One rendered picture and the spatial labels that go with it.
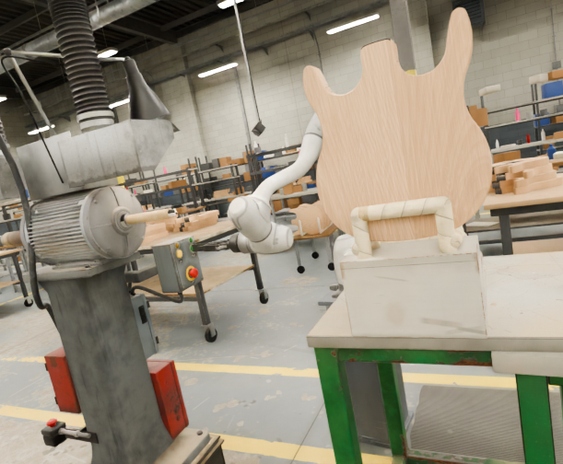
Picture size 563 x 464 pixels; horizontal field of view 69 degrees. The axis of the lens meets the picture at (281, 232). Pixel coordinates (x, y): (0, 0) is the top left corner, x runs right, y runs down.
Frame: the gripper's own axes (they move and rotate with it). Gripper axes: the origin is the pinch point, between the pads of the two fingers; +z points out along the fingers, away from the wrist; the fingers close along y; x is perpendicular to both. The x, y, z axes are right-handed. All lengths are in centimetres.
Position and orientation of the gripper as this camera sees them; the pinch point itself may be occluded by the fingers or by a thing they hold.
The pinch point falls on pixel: (200, 247)
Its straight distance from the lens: 172.3
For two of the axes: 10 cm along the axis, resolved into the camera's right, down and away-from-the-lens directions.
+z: -8.9, 1.1, 4.4
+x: -1.9, -9.7, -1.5
